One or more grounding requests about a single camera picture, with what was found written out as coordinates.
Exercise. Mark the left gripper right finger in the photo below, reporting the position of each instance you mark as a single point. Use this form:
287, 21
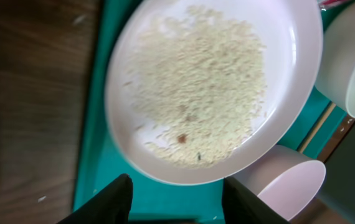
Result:
241, 206

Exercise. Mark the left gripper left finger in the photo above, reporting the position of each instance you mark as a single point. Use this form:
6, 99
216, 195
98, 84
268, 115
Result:
111, 205

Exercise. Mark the pink plastic bowl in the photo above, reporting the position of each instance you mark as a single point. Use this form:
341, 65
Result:
284, 179

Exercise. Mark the teal plastic serving tray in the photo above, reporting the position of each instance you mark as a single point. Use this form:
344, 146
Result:
100, 162

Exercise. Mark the large white plate with rice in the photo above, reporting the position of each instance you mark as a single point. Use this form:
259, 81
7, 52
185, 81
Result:
199, 90

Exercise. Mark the wooden chopstick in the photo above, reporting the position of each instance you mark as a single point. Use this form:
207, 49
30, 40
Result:
316, 127

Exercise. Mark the pale green bowl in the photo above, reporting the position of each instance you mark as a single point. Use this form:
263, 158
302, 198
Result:
336, 78

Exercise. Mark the red snack wrapper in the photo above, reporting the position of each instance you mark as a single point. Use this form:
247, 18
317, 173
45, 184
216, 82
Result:
325, 5

